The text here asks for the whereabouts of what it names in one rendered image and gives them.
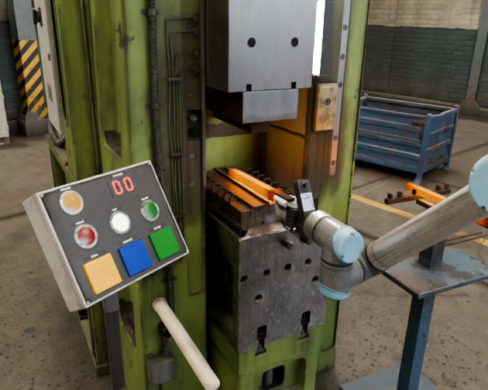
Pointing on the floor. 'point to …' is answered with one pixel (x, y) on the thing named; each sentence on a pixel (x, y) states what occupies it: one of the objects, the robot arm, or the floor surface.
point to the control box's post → (111, 311)
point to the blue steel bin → (406, 135)
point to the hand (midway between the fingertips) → (278, 195)
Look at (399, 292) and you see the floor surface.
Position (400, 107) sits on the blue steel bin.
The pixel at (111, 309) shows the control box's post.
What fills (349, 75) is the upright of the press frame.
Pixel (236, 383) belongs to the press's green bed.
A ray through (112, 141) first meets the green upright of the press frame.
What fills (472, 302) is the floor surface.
